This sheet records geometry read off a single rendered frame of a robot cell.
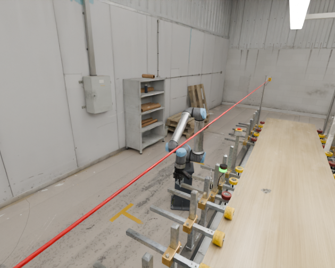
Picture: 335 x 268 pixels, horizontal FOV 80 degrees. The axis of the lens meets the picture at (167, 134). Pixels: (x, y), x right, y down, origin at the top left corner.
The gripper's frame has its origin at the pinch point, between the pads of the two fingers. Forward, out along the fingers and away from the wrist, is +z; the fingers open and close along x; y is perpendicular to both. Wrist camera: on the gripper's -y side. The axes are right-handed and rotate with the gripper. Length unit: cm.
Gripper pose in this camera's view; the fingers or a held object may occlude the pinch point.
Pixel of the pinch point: (181, 186)
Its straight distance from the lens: 194.9
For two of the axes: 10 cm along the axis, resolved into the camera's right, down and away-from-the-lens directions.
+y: -8.6, -2.0, 4.7
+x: -5.1, 2.9, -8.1
